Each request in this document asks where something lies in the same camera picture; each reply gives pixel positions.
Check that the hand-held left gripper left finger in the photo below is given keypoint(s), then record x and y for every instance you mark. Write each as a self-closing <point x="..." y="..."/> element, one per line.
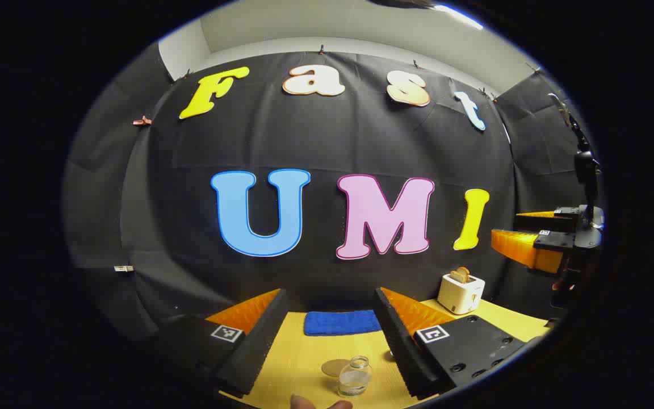
<point x="259" y="341"/>

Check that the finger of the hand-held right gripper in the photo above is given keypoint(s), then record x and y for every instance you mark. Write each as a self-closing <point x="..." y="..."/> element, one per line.
<point x="523" y="247"/>
<point x="554" y="223"/>

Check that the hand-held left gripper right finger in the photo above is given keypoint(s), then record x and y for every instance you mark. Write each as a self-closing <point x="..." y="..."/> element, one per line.
<point x="398" y="341"/>

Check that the clear water bottle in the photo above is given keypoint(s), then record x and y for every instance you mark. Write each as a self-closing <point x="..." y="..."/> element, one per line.
<point x="354" y="378"/>

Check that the blue towel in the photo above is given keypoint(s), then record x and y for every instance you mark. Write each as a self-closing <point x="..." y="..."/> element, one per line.
<point x="341" y="322"/>

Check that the toast slice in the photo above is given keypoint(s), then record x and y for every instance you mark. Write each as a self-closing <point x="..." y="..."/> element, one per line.
<point x="455" y="276"/>
<point x="465" y="274"/>

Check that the white toaster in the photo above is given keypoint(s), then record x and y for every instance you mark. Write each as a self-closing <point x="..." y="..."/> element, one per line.
<point x="458" y="295"/>

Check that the black backdrop cloth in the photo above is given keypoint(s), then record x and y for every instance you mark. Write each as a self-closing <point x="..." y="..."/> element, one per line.
<point x="327" y="147"/>

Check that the copper clip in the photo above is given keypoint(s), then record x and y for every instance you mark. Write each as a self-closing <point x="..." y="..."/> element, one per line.
<point x="142" y="121"/>

